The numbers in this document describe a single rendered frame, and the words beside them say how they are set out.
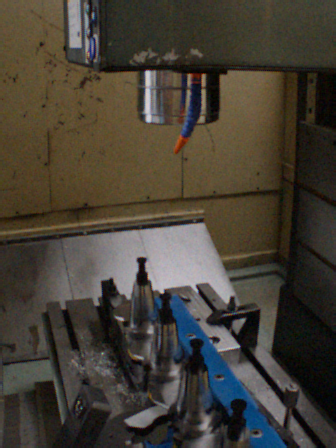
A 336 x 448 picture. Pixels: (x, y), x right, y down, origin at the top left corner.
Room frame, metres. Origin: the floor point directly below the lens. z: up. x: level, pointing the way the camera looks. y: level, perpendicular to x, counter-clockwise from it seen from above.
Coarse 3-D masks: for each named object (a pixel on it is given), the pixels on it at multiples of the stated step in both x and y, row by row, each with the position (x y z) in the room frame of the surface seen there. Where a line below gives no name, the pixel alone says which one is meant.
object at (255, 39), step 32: (64, 0) 1.01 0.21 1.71; (128, 0) 0.64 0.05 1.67; (160, 0) 0.65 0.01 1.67; (192, 0) 0.66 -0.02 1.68; (224, 0) 0.67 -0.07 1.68; (256, 0) 0.69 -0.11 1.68; (288, 0) 0.70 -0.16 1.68; (320, 0) 0.72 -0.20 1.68; (64, 32) 1.04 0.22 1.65; (128, 32) 0.64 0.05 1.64; (160, 32) 0.65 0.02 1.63; (192, 32) 0.66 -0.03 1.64; (224, 32) 0.67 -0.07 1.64; (256, 32) 0.69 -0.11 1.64; (288, 32) 0.70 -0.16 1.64; (320, 32) 0.72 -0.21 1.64; (128, 64) 0.64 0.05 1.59; (160, 64) 0.65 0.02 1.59; (192, 64) 0.66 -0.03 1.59; (224, 64) 0.68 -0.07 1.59; (256, 64) 0.69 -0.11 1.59; (288, 64) 0.71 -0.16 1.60; (320, 64) 0.72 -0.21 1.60
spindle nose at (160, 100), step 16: (144, 80) 0.95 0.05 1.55; (160, 80) 0.92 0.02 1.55; (176, 80) 0.92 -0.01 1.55; (208, 80) 0.94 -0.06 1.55; (144, 96) 0.95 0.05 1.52; (160, 96) 0.92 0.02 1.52; (176, 96) 0.92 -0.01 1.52; (208, 96) 0.94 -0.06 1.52; (144, 112) 0.95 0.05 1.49; (160, 112) 0.92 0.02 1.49; (176, 112) 0.92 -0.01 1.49; (208, 112) 0.94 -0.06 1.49
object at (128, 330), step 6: (126, 318) 0.67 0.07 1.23; (126, 324) 0.66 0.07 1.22; (126, 330) 0.64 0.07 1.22; (132, 330) 0.63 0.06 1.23; (138, 330) 0.64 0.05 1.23; (144, 330) 0.64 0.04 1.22; (150, 330) 0.64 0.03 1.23; (126, 336) 0.65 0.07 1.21; (132, 336) 0.63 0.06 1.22; (138, 336) 0.63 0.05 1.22; (144, 336) 0.63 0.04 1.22; (150, 336) 0.63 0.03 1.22; (126, 342) 0.64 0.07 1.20; (132, 342) 0.63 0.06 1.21
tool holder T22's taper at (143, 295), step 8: (136, 288) 0.65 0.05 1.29; (144, 288) 0.65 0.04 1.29; (152, 288) 0.66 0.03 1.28; (136, 296) 0.65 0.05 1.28; (144, 296) 0.64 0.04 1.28; (152, 296) 0.65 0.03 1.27; (136, 304) 0.64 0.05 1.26; (144, 304) 0.64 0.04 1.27; (152, 304) 0.65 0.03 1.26; (136, 312) 0.64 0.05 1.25; (144, 312) 0.64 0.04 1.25; (152, 312) 0.65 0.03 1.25; (128, 320) 0.65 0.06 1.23; (136, 320) 0.64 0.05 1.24; (144, 320) 0.64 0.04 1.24; (152, 320) 0.64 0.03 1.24; (136, 328) 0.64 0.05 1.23; (144, 328) 0.64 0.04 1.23; (152, 328) 0.64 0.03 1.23
